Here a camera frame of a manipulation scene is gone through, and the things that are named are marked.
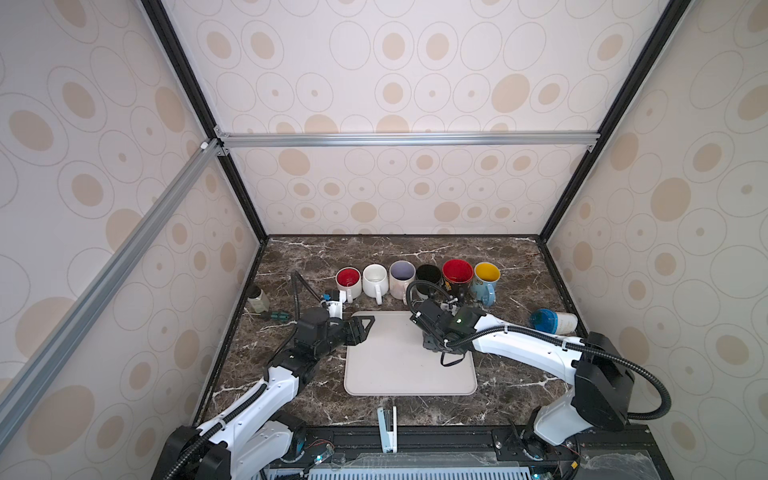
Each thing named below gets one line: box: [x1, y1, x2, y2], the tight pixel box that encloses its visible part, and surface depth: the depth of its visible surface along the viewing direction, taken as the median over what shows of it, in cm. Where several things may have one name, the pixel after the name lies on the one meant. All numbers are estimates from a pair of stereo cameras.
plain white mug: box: [336, 266, 362, 304], surface depth 100 cm
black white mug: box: [416, 264, 442, 295], surface depth 99 cm
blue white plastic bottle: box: [530, 308, 579, 335], surface depth 91 cm
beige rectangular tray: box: [344, 310, 478, 396], surface depth 85 cm
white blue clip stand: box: [377, 406, 397, 454], surface depth 76 cm
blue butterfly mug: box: [472, 261, 501, 306], surface depth 97 cm
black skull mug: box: [442, 259, 474, 299], surface depth 98 cm
